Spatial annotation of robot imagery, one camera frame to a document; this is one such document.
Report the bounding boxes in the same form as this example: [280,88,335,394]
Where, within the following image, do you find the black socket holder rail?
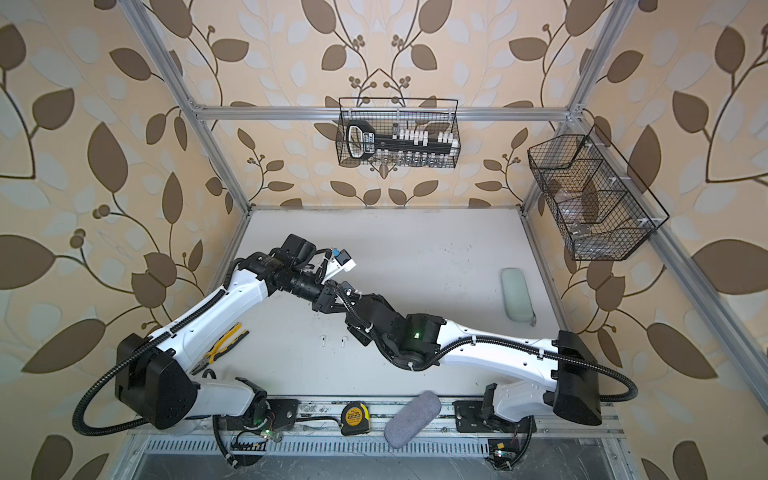
[337,120,461,160]

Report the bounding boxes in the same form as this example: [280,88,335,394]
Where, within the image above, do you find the back black wire basket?
[335,95,462,169]

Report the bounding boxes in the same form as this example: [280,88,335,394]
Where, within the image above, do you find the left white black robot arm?
[72,235,355,437]

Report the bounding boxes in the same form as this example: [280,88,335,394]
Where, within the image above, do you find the grey fabric glasses case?
[384,391,442,449]

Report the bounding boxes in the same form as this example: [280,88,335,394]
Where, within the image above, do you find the yellow black tape measure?
[340,401,371,436]

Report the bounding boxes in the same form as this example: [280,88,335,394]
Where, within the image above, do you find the yellow handled pliers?
[190,322,250,375]

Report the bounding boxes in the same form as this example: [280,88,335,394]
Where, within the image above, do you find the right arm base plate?
[453,400,537,435]

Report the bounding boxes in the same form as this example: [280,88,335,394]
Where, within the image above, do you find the black wire basket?
[335,95,462,169]
[527,126,670,261]

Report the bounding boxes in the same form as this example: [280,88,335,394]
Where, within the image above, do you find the aluminium frame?
[107,0,768,480]

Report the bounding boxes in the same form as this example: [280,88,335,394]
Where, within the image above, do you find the green glasses case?
[500,268,536,326]

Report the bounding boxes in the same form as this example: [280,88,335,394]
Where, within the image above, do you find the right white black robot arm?
[337,289,638,426]

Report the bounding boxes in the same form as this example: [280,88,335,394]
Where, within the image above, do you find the right black wire basket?
[527,126,670,261]

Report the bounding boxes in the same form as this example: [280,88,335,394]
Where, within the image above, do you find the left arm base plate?
[219,398,299,433]

